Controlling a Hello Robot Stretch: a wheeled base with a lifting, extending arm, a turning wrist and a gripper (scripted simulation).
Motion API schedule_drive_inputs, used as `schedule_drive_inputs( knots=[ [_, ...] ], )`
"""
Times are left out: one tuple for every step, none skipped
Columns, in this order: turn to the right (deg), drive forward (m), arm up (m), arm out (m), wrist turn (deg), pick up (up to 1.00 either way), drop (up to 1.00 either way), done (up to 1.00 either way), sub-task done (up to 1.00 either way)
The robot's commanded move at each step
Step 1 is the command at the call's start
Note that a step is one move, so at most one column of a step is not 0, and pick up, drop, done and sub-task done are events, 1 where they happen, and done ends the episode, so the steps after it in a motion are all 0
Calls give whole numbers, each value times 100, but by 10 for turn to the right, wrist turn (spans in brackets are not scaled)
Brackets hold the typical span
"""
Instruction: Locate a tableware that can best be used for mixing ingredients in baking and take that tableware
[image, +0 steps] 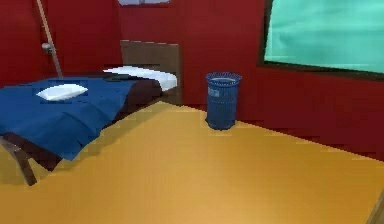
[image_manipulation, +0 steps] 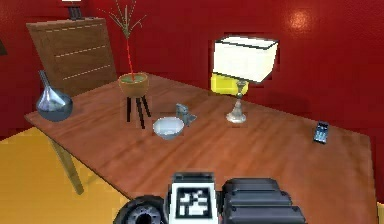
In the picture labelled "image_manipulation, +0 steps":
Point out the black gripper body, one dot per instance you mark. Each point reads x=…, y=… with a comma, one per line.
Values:
x=143, y=213

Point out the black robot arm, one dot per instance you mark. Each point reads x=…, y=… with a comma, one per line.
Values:
x=233, y=203

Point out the brown wooden table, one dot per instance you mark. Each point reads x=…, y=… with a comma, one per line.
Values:
x=206, y=156

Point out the white bowl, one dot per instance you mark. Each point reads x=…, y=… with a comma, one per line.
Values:
x=168, y=127

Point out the small grey metal statue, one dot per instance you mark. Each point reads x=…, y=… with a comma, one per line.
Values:
x=184, y=114

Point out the potted plant on black stand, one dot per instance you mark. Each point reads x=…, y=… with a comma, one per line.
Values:
x=134, y=85

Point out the glass flask vase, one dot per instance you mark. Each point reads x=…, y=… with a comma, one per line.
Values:
x=54, y=105

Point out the yellow box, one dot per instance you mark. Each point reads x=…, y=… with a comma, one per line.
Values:
x=224, y=85

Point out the brown wooden chest of drawers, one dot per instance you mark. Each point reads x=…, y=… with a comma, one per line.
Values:
x=75, y=55

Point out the white shade table lamp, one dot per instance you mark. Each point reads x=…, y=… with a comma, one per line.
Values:
x=243, y=61

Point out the black cell phone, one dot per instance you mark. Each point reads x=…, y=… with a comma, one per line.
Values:
x=321, y=132

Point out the dark object on chest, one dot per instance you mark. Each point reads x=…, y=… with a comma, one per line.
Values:
x=74, y=13

